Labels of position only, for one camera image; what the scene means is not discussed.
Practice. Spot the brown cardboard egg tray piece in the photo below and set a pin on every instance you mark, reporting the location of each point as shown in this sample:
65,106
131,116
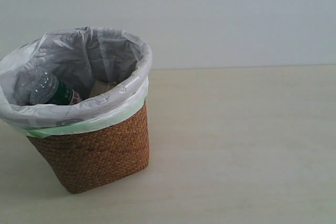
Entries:
101,88

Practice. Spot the green-label clear plastic bottle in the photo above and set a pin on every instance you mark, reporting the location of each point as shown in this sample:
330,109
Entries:
39,86

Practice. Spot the white plastic bin liner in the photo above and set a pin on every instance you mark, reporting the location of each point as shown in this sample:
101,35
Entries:
78,57

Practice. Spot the woven brown wicker basket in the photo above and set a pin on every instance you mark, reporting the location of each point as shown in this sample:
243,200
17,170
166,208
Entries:
82,162

